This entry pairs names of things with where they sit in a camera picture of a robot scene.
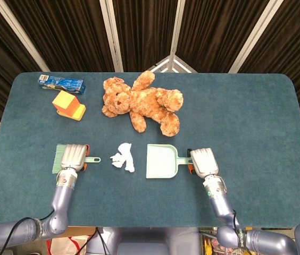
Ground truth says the grey robot torso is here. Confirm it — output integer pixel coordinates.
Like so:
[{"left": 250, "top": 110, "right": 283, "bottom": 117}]
[{"left": 86, "top": 227, "right": 201, "bottom": 255}]

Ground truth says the flat yellow sponge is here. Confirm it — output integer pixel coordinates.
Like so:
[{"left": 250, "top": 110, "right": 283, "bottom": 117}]
[{"left": 56, "top": 104, "right": 87, "bottom": 122}]

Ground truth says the brown teddy bear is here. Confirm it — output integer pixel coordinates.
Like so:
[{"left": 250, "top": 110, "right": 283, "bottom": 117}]
[{"left": 101, "top": 70, "right": 185, "bottom": 138}]

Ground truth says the metal wire cart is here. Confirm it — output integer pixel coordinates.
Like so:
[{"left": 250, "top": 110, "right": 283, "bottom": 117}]
[{"left": 199, "top": 227, "right": 220, "bottom": 255}]

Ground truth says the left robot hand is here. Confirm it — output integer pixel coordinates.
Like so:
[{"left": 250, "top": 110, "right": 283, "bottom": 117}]
[{"left": 59, "top": 143, "right": 91, "bottom": 172}]

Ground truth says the white screen frame post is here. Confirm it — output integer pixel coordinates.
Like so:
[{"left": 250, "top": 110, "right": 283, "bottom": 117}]
[
  {"left": 0, "top": 0, "right": 50, "bottom": 72},
  {"left": 99, "top": 0, "right": 124, "bottom": 72},
  {"left": 228, "top": 0, "right": 284, "bottom": 74},
  {"left": 149, "top": 0, "right": 197, "bottom": 74}
]

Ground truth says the red white plastic bag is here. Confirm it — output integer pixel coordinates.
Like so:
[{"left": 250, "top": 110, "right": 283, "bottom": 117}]
[{"left": 46, "top": 235, "right": 94, "bottom": 255}]

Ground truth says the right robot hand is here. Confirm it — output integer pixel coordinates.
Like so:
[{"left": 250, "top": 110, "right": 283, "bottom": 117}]
[{"left": 186, "top": 148, "right": 220, "bottom": 177}]

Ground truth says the mint green dustpan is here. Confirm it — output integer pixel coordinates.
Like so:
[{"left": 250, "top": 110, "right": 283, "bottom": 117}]
[{"left": 146, "top": 144, "right": 194, "bottom": 179}]

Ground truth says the white paper piece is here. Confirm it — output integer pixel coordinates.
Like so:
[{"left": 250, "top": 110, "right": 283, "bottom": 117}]
[{"left": 109, "top": 152, "right": 124, "bottom": 168}]

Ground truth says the mint green hand broom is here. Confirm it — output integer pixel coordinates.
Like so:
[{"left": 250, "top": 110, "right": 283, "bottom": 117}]
[{"left": 52, "top": 143, "right": 102, "bottom": 175}]

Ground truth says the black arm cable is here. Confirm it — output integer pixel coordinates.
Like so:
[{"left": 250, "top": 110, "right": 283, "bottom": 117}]
[
  {"left": 231, "top": 209, "right": 245, "bottom": 250},
  {"left": 0, "top": 209, "right": 56, "bottom": 255}
]

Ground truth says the blue cardboard box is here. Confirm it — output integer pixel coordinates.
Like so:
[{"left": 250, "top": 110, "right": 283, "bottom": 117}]
[{"left": 38, "top": 74, "right": 87, "bottom": 96}]

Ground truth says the blue felt table mat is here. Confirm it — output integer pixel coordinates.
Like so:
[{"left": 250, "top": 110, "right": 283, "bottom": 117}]
[{"left": 0, "top": 72, "right": 300, "bottom": 229}]

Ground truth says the brown cardboard box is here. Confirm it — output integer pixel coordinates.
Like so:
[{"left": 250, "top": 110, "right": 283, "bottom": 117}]
[{"left": 66, "top": 226, "right": 96, "bottom": 237}]

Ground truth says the orange yellow sponge block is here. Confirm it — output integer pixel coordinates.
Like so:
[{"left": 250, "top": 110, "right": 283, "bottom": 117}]
[{"left": 52, "top": 90, "right": 79, "bottom": 114}]

